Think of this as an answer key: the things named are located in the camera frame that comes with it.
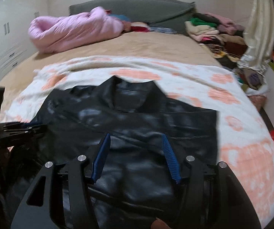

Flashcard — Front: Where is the pile of folded clothes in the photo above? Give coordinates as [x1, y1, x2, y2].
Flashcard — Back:
[184, 12, 250, 60]

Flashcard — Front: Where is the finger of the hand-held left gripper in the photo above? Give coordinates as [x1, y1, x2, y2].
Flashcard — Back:
[3, 121, 44, 131]
[7, 125, 48, 139]

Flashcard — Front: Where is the white and orange printed blanket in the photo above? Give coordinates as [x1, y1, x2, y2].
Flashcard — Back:
[7, 55, 274, 229]

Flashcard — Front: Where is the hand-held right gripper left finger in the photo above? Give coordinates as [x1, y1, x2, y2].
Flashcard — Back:
[10, 133, 112, 229]

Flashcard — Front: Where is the bag of clothes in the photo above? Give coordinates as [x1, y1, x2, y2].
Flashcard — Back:
[233, 66, 270, 108]

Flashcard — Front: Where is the person's right hand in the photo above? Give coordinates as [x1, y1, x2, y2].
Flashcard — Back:
[151, 217, 174, 229]

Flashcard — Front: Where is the pink quilt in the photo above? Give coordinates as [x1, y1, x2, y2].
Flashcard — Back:
[28, 6, 131, 54]

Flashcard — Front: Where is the red folded cloth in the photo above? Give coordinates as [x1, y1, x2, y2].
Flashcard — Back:
[130, 22, 151, 33]

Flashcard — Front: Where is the bed with beige sheet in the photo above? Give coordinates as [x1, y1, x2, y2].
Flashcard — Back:
[0, 31, 225, 115]

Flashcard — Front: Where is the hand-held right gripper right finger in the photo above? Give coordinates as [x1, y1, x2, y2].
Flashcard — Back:
[161, 133, 262, 229]

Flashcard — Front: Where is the teal cloth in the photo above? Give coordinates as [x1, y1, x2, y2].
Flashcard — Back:
[109, 14, 131, 23]

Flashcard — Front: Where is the black leather jacket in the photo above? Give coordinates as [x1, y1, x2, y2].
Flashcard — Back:
[0, 77, 221, 229]

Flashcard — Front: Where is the white wardrobe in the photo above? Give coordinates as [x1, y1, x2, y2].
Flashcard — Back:
[0, 0, 50, 91]

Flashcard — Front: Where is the blue floral cloth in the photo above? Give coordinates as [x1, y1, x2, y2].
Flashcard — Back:
[149, 26, 178, 35]

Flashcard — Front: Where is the grey padded headboard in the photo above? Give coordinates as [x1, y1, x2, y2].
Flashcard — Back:
[68, 0, 196, 35]

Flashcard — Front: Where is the cream satin curtain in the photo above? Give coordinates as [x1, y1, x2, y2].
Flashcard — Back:
[237, 0, 274, 75]

